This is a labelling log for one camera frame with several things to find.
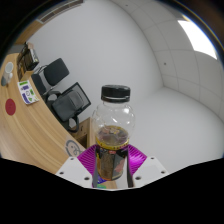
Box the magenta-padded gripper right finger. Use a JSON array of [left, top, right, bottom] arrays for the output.
[[126, 144, 169, 188]]

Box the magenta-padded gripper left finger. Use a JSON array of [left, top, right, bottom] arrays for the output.
[[55, 144, 98, 189]]

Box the white green printed leaflet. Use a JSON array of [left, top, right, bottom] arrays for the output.
[[17, 79, 40, 106]]

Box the flat dark brown carton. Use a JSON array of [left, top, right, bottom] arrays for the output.
[[24, 48, 40, 71]]

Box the clear black-capped drink bottle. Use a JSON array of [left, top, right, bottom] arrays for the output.
[[91, 84, 137, 183]]

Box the ceiling air vent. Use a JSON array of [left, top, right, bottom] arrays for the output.
[[35, 0, 84, 24]]

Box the rectangular ceiling light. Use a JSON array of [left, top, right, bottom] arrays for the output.
[[177, 19, 218, 60]]

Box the flat round red coaster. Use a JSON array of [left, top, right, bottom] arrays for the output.
[[4, 98, 17, 117]]

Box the black office chair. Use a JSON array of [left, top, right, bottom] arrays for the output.
[[31, 57, 70, 96]]

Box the grey mesh office chair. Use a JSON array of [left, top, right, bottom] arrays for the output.
[[46, 82, 92, 133]]

